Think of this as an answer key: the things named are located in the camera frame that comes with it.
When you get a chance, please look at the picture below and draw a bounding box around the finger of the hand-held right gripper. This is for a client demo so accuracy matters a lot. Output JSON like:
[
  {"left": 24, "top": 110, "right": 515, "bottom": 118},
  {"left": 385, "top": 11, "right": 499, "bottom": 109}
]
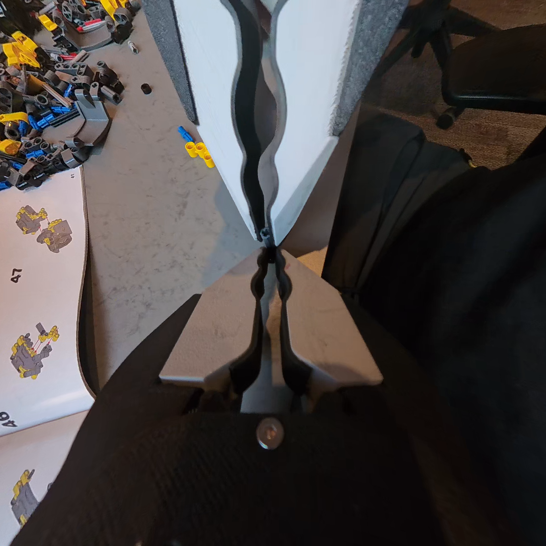
[
  {"left": 174, "top": 0, "right": 262, "bottom": 240},
  {"left": 268, "top": 0, "right": 363, "bottom": 247}
]

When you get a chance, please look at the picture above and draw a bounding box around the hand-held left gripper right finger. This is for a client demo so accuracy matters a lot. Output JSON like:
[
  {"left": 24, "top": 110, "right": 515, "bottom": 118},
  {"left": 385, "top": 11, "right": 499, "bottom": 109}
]
[{"left": 276, "top": 250, "right": 384, "bottom": 394}]

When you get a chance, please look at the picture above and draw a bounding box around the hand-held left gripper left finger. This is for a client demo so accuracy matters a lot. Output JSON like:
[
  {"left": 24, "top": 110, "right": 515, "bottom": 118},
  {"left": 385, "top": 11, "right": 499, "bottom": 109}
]
[{"left": 159, "top": 250, "right": 268, "bottom": 392}]

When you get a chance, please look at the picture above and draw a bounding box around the person's dark clothing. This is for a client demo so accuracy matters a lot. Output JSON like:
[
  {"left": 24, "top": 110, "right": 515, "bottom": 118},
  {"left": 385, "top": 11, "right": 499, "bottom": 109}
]
[{"left": 322, "top": 107, "right": 546, "bottom": 546}]

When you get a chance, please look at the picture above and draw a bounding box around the pile of toy brick parts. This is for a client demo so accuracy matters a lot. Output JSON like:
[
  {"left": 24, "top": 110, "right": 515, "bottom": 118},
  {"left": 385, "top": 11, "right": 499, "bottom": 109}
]
[{"left": 0, "top": 0, "right": 142, "bottom": 191}]

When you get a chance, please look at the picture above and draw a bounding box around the black office chair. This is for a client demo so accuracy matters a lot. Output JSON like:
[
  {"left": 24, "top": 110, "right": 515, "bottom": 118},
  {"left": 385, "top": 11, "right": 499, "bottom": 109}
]
[{"left": 375, "top": 0, "right": 546, "bottom": 130}]

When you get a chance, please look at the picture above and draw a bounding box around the white building instruction booklet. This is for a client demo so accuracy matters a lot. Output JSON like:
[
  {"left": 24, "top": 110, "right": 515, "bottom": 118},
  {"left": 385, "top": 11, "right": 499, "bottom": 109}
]
[{"left": 0, "top": 166, "right": 96, "bottom": 538}]

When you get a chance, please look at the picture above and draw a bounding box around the yellow ring cluster brick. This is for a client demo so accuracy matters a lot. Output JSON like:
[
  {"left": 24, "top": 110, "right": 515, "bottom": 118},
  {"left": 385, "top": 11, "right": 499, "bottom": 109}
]
[{"left": 184, "top": 142, "right": 216, "bottom": 168}]

